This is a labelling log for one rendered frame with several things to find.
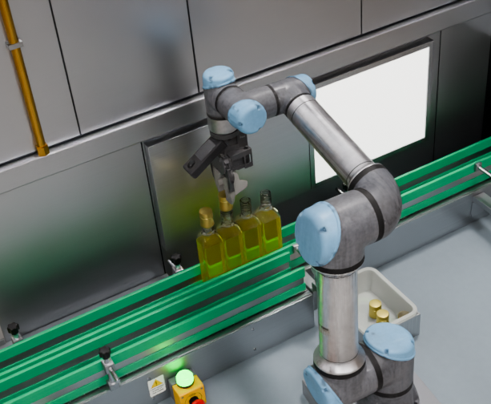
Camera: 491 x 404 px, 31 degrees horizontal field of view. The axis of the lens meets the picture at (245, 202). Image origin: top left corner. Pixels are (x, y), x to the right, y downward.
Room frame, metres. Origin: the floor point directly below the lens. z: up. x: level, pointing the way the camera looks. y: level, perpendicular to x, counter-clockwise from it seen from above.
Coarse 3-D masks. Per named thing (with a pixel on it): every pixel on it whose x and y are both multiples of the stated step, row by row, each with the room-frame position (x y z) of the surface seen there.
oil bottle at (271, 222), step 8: (256, 208) 1.84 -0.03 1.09; (272, 208) 1.83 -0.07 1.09; (264, 216) 1.81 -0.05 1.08; (272, 216) 1.81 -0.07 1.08; (264, 224) 1.80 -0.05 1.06; (272, 224) 1.81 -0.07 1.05; (280, 224) 1.82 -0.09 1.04; (264, 232) 1.80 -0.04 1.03; (272, 232) 1.81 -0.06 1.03; (280, 232) 1.82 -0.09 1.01; (264, 240) 1.80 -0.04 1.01; (272, 240) 1.81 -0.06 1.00; (280, 240) 1.82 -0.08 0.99; (264, 248) 1.80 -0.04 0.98; (272, 248) 1.81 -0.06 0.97
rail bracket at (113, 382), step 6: (102, 348) 1.47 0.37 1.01; (108, 348) 1.47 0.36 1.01; (102, 354) 1.45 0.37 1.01; (108, 354) 1.45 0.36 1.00; (102, 360) 1.47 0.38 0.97; (108, 360) 1.46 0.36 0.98; (108, 366) 1.45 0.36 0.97; (114, 366) 1.46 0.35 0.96; (108, 372) 1.45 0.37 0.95; (114, 372) 1.43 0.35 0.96; (108, 378) 1.46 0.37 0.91; (114, 378) 1.42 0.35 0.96; (108, 384) 1.45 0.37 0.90; (114, 384) 1.45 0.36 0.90; (120, 384) 1.47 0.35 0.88; (108, 390) 1.45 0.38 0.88
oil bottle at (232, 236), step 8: (232, 224) 1.78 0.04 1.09; (224, 232) 1.76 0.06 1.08; (232, 232) 1.76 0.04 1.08; (240, 232) 1.77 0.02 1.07; (224, 240) 1.75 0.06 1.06; (232, 240) 1.76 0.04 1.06; (240, 240) 1.77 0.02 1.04; (224, 248) 1.75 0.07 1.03; (232, 248) 1.76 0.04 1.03; (240, 248) 1.77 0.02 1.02; (232, 256) 1.76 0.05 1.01; (240, 256) 1.77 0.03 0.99; (232, 264) 1.75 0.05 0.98; (240, 264) 1.77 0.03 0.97
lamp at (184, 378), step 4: (180, 372) 1.51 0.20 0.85; (184, 372) 1.51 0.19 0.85; (188, 372) 1.51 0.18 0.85; (176, 376) 1.50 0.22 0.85; (180, 376) 1.50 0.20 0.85; (184, 376) 1.50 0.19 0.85; (188, 376) 1.50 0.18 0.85; (192, 376) 1.50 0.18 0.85; (176, 380) 1.50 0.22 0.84; (180, 380) 1.49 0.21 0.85; (184, 380) 1.49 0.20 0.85; (188, 380) 1.49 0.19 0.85; (192, 380) 1.49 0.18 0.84; (180, 384) 1.48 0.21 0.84; (184, 384) 1.48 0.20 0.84; (188, 384) 1.48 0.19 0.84; (192, 384) 1.49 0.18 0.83; (184, 388) 1.48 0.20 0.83
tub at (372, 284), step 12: (360, 276) 1.82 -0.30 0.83; (372, 276) 1.82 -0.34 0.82; (360, 288) 1.82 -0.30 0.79; (372, 288) 1.82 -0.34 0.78; (384, 288) 1.77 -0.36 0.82; (396, 288) 1.74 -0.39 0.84; (360, 300) 1.78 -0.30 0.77; (384, 300) 1.77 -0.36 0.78; (396, 300) 1.72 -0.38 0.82; (408, 300) 1.69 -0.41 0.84; (360, 312) 1.74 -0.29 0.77; (396, 312) 1.72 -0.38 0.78; (360, 324) 1.69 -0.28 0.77; (372, 324) 1.69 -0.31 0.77; (396, 324) 1.61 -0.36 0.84
